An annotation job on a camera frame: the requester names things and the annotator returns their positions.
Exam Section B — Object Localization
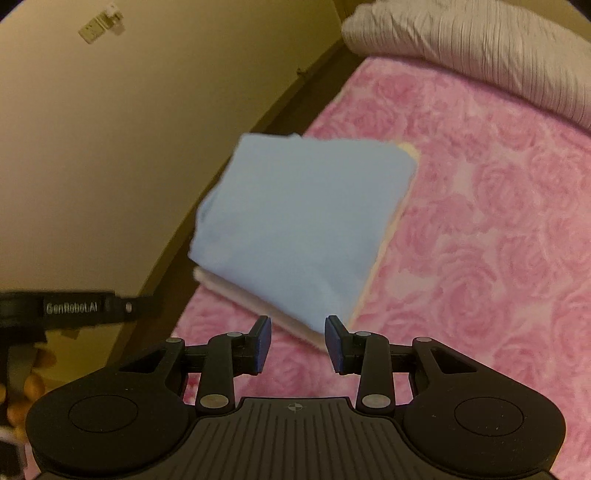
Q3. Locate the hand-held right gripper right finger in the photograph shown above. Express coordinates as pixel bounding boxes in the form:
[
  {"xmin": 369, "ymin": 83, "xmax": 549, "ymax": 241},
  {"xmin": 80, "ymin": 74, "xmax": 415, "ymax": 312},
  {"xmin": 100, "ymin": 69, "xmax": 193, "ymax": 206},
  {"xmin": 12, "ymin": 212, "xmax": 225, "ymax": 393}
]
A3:
[{"xmin": 324, "ymin": 316, "xmax": 478, "ymax": 414}]

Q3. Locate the light blue sweatshirt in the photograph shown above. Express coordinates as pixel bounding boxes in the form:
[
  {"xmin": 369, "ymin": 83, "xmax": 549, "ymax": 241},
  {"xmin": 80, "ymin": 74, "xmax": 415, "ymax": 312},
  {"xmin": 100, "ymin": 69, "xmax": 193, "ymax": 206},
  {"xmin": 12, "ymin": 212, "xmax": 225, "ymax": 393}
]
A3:
[{"xmin": 187, "ymin": 133, "xmax": 420, "ymax": 335}]

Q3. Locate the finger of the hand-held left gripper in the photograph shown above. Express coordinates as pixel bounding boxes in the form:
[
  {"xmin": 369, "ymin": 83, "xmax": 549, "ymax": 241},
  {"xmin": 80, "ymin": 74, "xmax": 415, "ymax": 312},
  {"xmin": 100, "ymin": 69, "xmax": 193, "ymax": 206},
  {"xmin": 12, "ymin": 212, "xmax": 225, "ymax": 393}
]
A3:
[{"xmin": 113, "ymin": 294, "xmax": 163, "ymax": 325}]

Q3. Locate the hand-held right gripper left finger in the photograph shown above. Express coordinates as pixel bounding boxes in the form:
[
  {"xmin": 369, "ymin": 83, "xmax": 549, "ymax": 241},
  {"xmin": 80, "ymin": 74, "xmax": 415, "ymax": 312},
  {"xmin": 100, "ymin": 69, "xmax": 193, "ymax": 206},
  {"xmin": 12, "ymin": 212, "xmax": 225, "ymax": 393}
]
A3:
[{"xmin": 117, "ymin": 316, "xmax": 272, "ymax": 414}]

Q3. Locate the pink floral blanket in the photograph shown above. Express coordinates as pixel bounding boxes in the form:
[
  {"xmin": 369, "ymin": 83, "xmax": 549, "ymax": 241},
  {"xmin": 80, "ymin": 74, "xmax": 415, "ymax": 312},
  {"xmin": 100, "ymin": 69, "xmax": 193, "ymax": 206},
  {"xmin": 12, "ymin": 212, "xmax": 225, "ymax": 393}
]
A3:
[{"xmin": 171, "ymin": 56, "xmax": 591, "ymax": 480}]

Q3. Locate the lilac ribbed duvet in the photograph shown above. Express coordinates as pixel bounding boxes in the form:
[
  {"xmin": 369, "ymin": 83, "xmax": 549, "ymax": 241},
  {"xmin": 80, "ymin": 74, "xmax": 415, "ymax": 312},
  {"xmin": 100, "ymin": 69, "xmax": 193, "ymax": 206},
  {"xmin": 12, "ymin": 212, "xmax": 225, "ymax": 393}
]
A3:
[{"xmin": 341, "ymin": 0, "xmax": 591, "ymax": 131}]

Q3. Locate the white wall socket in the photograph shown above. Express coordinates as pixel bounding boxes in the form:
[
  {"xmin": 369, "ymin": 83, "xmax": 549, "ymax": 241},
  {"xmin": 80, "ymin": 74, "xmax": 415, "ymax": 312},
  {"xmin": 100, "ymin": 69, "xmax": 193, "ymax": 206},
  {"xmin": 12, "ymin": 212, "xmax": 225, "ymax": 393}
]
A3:
[{"xmin": 78, "ymin": 2, "xmax": 126, "ymax": 45}]

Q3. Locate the white folded towel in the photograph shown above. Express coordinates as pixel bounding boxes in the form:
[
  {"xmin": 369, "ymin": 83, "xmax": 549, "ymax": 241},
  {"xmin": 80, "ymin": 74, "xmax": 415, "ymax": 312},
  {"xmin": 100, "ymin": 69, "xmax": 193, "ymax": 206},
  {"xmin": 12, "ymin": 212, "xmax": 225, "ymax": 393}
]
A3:
[{"xmin": 192, "ymin": 142, "xmax": 422, "ymax": 355}]

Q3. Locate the person's left hand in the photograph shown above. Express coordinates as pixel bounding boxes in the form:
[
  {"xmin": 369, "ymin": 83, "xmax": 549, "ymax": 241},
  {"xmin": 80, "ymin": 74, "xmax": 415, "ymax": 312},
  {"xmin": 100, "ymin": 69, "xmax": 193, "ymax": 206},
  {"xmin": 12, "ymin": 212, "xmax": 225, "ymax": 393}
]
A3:
[{"xmin": 0, "ymin": 348, "xmax": 55, "ymax": 432}]

